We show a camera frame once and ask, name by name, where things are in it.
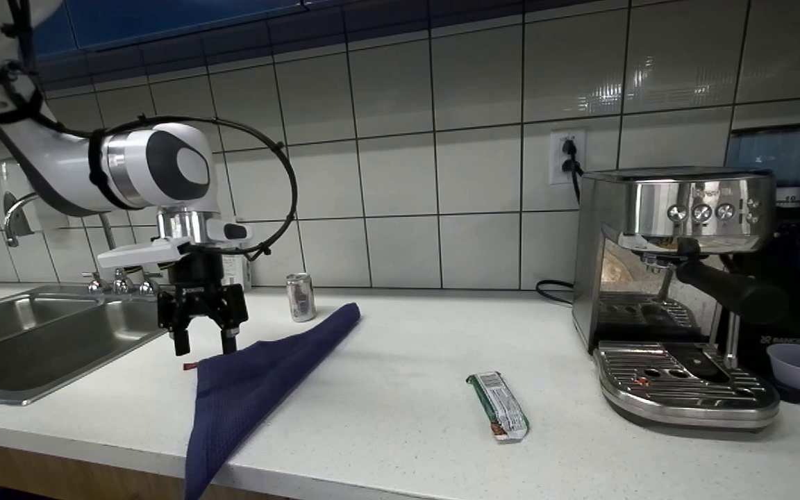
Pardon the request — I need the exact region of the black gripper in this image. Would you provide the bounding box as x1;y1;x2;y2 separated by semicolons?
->
156;245;250;358

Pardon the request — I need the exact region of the dark blue towel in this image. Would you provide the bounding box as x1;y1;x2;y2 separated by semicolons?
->
181;301;363;500

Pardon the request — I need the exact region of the silver soda can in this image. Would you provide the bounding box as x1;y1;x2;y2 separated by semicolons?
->
285;270;320;326

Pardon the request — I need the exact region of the stainless steel sink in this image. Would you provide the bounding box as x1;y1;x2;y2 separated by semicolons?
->
0;284;167;409

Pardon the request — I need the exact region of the chrome faucet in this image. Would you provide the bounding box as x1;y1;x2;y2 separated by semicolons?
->
0;190;45;251

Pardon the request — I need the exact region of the stainless steel espresso machine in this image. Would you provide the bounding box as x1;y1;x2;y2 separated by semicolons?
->
568;163;800;434

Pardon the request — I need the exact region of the blue container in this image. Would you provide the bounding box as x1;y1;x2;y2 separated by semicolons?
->
721;122;800;198

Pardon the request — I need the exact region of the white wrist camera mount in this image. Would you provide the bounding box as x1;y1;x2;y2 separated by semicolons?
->
91;235;185;273

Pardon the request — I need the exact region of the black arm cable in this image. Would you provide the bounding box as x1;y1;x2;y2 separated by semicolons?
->
91;115;300;265

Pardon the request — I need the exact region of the black power cable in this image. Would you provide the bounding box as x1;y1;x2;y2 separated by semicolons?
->
532;135;589;302

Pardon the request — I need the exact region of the white wall outlet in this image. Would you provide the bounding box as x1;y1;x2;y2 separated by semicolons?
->
548;130;589;187

